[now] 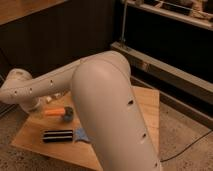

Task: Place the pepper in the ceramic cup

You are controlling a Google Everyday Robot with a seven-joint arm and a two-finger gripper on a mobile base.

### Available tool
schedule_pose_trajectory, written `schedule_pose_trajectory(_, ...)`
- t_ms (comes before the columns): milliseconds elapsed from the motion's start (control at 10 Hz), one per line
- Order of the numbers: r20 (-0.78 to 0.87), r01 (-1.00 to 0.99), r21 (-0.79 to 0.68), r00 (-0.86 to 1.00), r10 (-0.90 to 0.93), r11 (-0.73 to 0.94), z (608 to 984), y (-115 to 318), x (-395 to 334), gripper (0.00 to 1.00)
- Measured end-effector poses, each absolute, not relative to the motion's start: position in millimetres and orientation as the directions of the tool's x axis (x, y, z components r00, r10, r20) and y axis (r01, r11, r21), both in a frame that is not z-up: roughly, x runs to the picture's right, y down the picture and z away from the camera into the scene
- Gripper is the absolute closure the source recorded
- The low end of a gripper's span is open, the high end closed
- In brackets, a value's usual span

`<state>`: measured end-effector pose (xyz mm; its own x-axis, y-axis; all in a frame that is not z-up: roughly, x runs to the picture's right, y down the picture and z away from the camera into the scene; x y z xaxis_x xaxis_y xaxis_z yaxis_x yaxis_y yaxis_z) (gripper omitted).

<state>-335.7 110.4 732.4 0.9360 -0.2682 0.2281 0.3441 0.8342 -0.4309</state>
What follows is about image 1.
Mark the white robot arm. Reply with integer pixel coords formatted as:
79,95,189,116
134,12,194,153
0,51,163,171

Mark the dark ceramic cup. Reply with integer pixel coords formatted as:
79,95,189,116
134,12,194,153
63,107,74,122

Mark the blue cloth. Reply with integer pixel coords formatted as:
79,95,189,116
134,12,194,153
74,127,90,143

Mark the black striped block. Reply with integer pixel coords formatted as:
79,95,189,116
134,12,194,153
42,130,73,143

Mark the wooden board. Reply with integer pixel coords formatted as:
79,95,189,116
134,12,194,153
11,86,160,171

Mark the metal shelf frame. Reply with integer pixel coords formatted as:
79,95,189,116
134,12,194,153
111,0,213,129

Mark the black cable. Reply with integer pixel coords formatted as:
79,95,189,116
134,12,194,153
160,129,213,163

